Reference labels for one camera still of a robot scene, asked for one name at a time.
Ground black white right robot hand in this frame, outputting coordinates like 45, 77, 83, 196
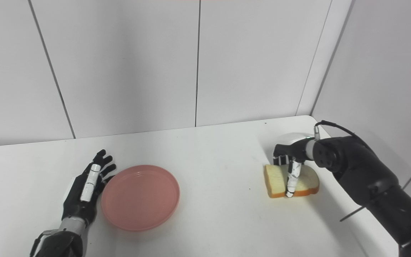
273, 132, 315, 198

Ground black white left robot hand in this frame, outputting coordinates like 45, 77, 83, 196
62, 149, 117, 225

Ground slice of white bread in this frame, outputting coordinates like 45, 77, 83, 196
264, 164, 320, 198

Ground pink round plate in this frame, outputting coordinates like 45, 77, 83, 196
101, 165, 181, 232

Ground thin grey metal rod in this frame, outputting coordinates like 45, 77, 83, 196
340, 205, 368, 222

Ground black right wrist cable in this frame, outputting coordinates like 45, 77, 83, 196
314, 120, 374, 150

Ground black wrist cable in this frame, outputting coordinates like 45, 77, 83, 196
314, 120, 374, 150
30, 230, 60, 257

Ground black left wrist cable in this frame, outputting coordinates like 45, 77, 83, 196
30, 230, 60, 257

